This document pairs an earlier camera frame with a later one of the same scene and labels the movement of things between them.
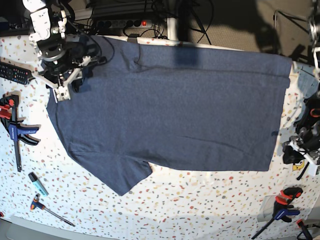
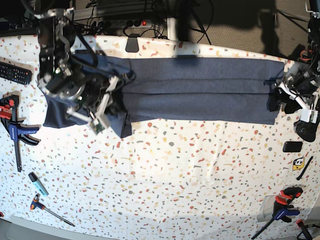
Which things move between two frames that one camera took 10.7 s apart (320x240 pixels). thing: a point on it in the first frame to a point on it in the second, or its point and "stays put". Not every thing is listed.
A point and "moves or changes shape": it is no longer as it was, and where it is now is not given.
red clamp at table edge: [305, 230] stays put
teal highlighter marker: [38, 183] stays put
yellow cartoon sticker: [298, 165] stays put
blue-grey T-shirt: [175, 104] moves or changes shape
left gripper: [307, 144] to [301, 88]
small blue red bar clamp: [281, 207] stays put
